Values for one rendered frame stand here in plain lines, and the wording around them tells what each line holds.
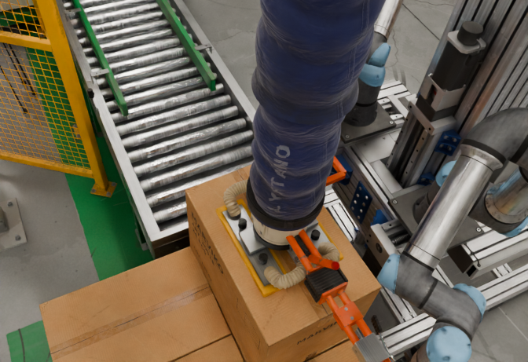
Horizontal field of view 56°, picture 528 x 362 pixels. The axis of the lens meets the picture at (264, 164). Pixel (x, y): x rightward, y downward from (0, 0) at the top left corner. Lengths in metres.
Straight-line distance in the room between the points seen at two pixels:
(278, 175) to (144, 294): 0.94
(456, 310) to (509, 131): 0.38
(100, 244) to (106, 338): 0.90
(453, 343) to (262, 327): 0.62
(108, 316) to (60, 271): 0.81
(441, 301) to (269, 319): 0.57
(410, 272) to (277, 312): 0.54
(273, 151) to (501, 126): 0.49
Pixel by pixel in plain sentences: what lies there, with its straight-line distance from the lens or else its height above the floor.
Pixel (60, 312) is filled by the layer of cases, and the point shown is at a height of 0.54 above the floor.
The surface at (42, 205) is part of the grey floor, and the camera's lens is 2.99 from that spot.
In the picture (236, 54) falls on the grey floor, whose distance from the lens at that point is 3.72.
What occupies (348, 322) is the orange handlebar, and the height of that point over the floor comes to 1.09.
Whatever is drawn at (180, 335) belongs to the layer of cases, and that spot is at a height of 0.54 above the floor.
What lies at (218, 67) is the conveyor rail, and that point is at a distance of 2.69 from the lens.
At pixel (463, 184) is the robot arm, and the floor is 1.54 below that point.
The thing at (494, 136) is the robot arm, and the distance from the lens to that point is 1.14.
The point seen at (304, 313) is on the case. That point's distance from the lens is 1.54.
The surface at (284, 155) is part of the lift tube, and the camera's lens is 1.16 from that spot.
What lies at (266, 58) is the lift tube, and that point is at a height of 1.72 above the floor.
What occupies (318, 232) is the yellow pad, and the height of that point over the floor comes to 0.99.
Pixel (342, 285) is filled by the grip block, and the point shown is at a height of 1.10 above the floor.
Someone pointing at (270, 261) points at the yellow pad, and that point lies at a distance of 1.57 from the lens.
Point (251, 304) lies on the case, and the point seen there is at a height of 0.94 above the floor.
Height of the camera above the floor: 2.35
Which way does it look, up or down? 51 degrees down
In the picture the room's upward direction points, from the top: 7 degrees clockwise
